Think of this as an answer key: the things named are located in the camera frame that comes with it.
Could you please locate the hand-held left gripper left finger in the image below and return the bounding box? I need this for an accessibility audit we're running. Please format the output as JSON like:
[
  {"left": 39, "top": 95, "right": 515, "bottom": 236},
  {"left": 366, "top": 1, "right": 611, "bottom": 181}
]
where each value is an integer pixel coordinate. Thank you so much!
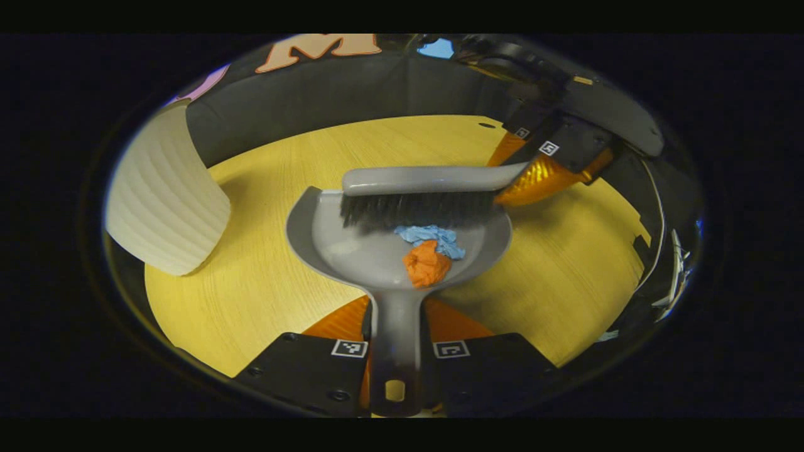
[{"left": 234, "top": 295, "right": 372, "bottom": 418}]

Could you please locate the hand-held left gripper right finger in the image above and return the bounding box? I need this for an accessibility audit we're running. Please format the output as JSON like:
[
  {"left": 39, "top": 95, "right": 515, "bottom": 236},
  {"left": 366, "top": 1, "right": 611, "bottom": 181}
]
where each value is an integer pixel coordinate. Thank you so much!
[{"left": 422, "top": 296, "right": 560, "bottom": 418}]

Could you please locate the small grey broom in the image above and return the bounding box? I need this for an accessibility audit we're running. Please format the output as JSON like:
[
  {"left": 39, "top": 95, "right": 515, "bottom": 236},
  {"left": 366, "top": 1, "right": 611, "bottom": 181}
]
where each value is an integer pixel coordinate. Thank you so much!
[{"left": 340, "top": 161, "right": 531, "bottom": 230}]

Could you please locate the blue paper ball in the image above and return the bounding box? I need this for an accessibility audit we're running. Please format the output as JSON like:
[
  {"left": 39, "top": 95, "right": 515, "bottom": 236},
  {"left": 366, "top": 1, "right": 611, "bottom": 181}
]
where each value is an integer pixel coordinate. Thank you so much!
[{"left": 394, "top": 224, "right": 467, "bottom": 261}]

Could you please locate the orange paper ball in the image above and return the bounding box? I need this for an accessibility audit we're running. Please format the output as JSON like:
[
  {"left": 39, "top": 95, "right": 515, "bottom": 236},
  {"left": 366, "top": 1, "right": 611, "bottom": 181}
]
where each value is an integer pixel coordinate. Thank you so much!
[{"left": 402, "top": 239, "right": 453, "bottom": 289}]

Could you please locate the grey dustpan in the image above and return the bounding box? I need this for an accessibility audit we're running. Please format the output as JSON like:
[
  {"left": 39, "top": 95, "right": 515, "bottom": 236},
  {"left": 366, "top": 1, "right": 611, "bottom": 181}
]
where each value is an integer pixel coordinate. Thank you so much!
[{"left": 286, "top": 185, "right": 514, "bottom": 418}]

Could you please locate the white ribbed garbage bin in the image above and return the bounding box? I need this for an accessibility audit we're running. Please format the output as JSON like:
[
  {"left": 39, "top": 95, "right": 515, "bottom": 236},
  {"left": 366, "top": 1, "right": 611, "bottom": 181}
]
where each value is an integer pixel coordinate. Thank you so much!
[{"left": 104, "top": 104, "right": 232, "bottom": 277}]

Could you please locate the black backdrop cloth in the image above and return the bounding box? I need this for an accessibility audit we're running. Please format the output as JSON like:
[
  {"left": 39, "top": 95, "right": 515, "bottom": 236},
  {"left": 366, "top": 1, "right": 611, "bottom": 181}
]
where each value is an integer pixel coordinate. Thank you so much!
[{"left": 166, "top": 35, "right": 522, "bottom": 170}]

